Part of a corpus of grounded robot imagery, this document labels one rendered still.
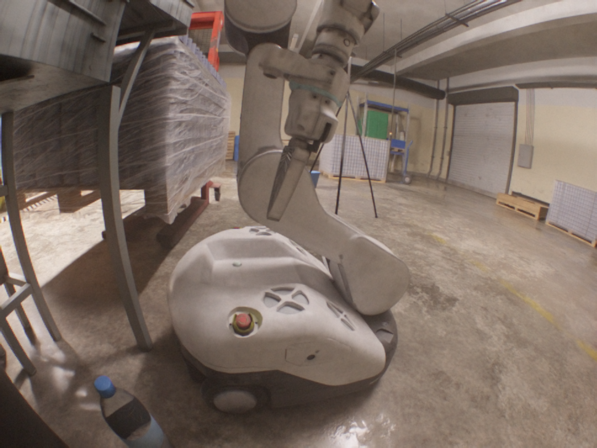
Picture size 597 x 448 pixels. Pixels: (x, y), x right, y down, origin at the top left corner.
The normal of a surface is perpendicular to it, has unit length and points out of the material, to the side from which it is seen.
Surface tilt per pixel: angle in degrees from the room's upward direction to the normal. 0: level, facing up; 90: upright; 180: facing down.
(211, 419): 0
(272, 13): 103
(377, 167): 90
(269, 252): 73
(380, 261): 86
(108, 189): 90
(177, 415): 0
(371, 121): 90
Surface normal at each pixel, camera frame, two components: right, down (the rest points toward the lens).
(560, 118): -0.99, -0.04
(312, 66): -0.26, 0.15
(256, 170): 0.12, 0.18
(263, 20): 0.23, 0.61
